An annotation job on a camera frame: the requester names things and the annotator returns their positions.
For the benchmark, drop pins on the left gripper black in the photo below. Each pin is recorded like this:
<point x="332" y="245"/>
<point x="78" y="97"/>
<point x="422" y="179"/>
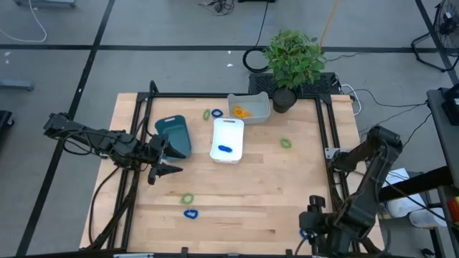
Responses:
<point x="154" y="154"/>

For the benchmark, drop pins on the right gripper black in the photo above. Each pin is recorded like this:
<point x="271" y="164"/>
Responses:
<point x="317" y="221"/>

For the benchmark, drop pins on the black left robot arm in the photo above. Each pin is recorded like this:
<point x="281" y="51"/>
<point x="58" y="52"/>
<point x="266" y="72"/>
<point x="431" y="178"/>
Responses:
<point x="107" y="141"/>

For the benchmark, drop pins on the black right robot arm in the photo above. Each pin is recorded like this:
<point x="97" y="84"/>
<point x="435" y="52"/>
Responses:
<point x="373" y="179"/>

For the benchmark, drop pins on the teal plastic bin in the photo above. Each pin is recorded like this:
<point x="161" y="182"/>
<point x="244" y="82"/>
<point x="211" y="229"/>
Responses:
<point x="175" y="132"/>

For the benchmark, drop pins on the white plastic bin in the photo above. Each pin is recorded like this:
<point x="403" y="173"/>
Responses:
<point x="229" y="134"/>

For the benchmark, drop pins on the white paper sheet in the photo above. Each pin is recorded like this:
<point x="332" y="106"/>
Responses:
<point x="398" y="177"/>

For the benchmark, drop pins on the grey plastic bin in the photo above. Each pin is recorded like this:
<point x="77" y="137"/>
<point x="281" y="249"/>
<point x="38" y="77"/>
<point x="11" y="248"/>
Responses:
<point x="258" y="107"/>

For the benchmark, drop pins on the black beam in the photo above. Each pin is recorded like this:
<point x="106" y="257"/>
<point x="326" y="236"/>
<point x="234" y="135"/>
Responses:
<point x="416" y="184"/>

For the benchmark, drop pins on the black perforated floor grille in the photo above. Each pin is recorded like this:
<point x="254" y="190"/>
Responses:
<point x="261" y="84"/>

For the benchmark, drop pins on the grey side table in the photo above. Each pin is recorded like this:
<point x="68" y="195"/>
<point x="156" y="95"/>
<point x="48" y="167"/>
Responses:
<point x="444" y="143"/>

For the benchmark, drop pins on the green plant in black pot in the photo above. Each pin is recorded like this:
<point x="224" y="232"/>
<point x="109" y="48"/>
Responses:
<point x="294" y="61"/>

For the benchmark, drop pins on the black object at floor edge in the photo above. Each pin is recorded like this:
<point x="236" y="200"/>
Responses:
<point x="5" y="120"/>

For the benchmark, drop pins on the grey floor bar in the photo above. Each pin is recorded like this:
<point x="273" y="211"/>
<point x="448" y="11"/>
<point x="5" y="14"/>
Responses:
<point x="16" y="85"/>

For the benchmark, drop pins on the black device on side table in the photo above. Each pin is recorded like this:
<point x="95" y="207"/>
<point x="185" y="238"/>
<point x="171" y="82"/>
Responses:
<point x="452" y="107"/>

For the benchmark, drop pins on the grey flat floor object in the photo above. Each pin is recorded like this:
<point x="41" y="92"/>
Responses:
<point x="46" y="3"/>

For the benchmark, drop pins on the black standing fan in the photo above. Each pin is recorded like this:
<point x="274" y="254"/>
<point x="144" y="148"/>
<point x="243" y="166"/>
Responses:
<point x="448" y="18"/>

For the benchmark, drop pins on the black metal table frame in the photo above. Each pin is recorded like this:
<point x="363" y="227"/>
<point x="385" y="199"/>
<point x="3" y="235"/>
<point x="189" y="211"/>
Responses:
<point x="233" y="95"/>

